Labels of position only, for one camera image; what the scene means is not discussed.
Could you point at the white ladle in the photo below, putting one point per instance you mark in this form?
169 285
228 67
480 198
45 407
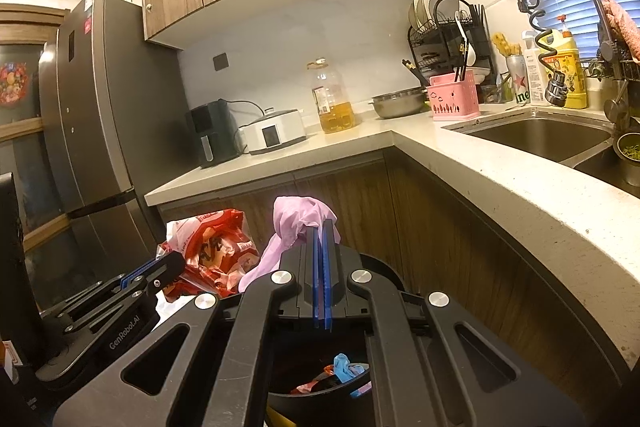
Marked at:
469 52

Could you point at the stainless steel bowl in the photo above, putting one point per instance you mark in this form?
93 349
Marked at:
397 104

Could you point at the red crumpled wrapper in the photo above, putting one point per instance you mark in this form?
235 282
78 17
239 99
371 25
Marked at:
310 384

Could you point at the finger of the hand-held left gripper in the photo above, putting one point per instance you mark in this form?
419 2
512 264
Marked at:
145 269
165 274

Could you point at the black upright panel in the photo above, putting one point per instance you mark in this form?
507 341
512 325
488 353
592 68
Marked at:
15 257

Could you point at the black air fryer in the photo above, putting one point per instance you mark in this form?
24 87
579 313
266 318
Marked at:
212 134

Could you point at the dark wall socket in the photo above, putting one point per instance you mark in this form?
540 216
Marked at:
221 62

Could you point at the white electric cooker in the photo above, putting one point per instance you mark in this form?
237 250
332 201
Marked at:
275 132

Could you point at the stainless steel sink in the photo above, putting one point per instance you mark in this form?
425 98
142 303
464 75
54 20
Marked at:
540 137

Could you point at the pink utensil holder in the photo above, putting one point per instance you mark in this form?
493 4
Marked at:
452 102

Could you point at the blue crumpled wrapper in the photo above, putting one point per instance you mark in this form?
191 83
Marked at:
345 367

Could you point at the clear cooking oil bottle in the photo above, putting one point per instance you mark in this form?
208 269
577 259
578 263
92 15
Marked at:
335 107

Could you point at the colourful door decoration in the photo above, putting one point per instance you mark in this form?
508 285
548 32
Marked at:
14 84

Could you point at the grey steel refrigerator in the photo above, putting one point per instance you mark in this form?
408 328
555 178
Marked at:
115 117

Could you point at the black round trash bin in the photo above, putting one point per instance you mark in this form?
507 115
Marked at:
320 404

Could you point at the pink plastic bag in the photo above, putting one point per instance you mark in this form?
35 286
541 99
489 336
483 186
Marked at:
295 217

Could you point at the wooden framed glass door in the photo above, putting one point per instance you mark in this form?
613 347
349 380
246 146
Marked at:
20 142

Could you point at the yellow detergent bottle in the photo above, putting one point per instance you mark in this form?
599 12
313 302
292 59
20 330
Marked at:
572 77

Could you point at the green silver drink can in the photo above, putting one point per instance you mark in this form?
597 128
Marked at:
517 82

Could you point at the pink dish cloth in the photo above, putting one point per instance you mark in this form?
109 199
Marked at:
622 27

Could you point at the white plastic bottle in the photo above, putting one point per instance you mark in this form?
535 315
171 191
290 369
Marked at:
534 77

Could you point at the small white bowl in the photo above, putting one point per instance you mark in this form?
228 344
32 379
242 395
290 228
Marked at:
481 74

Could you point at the black spiral faucet sprayer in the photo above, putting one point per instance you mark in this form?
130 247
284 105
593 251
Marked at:
555 89

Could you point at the steel sink strainer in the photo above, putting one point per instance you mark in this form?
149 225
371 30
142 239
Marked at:
629 157

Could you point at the red snack bag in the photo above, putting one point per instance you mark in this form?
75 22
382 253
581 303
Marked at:
220 252

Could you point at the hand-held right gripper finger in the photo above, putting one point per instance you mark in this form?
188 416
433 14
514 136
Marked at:
316 272
326 272

